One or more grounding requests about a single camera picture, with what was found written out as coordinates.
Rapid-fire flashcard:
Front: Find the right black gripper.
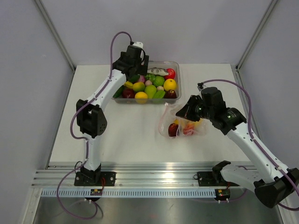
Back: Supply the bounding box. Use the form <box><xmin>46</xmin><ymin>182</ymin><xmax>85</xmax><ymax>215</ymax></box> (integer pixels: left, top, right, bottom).
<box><xmin>176</xmin><ymin>95</ymin><xmax>214</xmax><ymax>122</ymax></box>

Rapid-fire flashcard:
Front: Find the dark green toy avocado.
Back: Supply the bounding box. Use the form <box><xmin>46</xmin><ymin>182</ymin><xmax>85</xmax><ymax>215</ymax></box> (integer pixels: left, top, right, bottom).
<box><xmin>128</xmin><ymin>75</ymin><xmax>140</xmax><ymax>84</ymax></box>

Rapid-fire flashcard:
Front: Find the yellow toy bell pepper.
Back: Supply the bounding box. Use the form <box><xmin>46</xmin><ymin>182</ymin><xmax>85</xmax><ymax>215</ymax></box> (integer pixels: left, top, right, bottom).
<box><xmin>194</xmin><ymin>120</ymin><xmax>204</xmax><ymax>128</ymax></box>

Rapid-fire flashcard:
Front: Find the red toy pear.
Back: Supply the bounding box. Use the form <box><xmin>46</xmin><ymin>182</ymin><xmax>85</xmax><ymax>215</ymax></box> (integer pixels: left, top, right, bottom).
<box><xmin>183</xmin><ymin>122</ymin><xmax>195</xmax><ymax>136</ymax></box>

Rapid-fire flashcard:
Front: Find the dark red toy apple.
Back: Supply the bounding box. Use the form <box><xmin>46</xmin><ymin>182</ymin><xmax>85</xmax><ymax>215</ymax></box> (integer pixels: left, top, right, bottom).
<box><xmin>168</xmin><ymin>123</ymin><xmax>180</xmax><ymax>137</ymax></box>
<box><xmin>164</xmin><ymin>90</ymin><xmax>177</xmax><ymax>99</ymax></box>

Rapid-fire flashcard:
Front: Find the clear zip top bag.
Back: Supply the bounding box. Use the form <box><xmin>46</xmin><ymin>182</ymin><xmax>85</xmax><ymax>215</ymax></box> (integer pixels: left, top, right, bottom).
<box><xmin>158</xmin><ymin>103</ymin><xmax>207</xmax><ymax>139</ymax></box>

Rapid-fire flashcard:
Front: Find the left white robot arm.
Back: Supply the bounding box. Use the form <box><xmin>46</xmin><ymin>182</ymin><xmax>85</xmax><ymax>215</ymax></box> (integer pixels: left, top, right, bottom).
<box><xmin>76</xmin><ymin>42</ymin><xmax>149</xmax><ymax>186</ymax></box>

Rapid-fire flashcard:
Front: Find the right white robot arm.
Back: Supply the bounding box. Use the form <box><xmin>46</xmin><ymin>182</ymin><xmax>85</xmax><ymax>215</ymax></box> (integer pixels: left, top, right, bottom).
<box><xmin>176</xmin><ymin>87</ymin><xmax>299</xmax><ymax>208</ymax></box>

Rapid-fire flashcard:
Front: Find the clear plastic food container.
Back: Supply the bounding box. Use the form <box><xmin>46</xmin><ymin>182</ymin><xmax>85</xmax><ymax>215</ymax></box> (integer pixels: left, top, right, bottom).
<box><xmin>113</xmin><ymin>61</ymin><xmax>182</xmax><ymax>104</ymax></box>

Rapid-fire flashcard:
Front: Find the grey toy fish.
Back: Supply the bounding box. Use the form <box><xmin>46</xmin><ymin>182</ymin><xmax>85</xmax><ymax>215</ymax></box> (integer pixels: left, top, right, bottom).
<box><xmin>147</xmin><ymin>67</ymin><xmax>169</xmax><ymax>76</ymax></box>

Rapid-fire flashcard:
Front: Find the yellow toy lemon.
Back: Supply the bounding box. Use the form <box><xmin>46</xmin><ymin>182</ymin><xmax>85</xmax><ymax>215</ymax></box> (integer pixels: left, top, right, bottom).
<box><xmin>132</xmin><ymin>82</ymin><xmax>145</xmax><ymax>92</ymax></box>

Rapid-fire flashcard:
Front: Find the red toy tomato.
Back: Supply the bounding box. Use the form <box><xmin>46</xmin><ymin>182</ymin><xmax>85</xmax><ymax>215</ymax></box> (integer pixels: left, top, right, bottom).
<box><xmin>164</xmin><ymin>68</ymin><xmax>176</xmax><ymax>80</ymax></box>

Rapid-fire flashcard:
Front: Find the orange toy citrus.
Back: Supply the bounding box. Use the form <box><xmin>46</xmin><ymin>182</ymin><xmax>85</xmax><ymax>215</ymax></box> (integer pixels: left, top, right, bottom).
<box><xmin>163</xmin><ymin>79</ymin><xmax>177</xmax><ymax>91</ymax></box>

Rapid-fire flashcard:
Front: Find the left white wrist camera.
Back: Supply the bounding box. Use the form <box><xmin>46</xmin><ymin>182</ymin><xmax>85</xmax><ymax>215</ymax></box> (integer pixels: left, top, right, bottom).
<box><xmin>132</xmin><ymin>42</ymin><xmax>143</xmax><ymax>49</ymax></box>

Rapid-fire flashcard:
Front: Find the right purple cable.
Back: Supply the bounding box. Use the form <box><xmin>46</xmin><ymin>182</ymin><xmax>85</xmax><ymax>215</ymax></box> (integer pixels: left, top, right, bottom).
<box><xmin>191</xmin><ymin>79</ymin><xmax>299</xmax><ymax>212</ymax></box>

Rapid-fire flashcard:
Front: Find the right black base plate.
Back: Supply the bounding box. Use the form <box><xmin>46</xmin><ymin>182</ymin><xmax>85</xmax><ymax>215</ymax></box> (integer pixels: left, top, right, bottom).
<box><xmin>193</xmin><ymin>171</ymin><xmax>239</xmax><ymax>187</ymax></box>

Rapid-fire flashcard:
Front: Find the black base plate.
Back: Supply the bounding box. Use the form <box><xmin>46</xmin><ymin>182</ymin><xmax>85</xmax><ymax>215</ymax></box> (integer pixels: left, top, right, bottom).
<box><xmin>74</xmin><ymin>171</ymin><xmax>116</xmax><ymax>187</ymax></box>
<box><xmin>193</xmin><ymin>171</ymin><xmax>239</xmax><ymax>187</ymax></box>

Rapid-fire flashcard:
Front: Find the white slotted cable duct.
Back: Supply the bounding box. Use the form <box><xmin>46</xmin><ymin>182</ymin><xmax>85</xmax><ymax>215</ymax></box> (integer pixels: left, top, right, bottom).
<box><xmin>41</xmin><ymin>188</ymin><xmax>216</xmax><ymax>198</ymax></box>

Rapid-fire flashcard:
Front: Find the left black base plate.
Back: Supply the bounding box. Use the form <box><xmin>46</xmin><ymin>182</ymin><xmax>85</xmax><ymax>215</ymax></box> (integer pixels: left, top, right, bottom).
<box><xmin>74</xmin><ymin>171</ymin><xmax>116</xmax><ymax>187</ymax></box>

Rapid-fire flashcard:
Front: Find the aluminium mounting rail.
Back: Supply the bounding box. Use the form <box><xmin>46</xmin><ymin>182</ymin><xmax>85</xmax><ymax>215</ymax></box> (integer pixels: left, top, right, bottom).
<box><xmin>31</xmin><ymin>162</ymin><xmax>218</xmax><ymax>189</ymax></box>

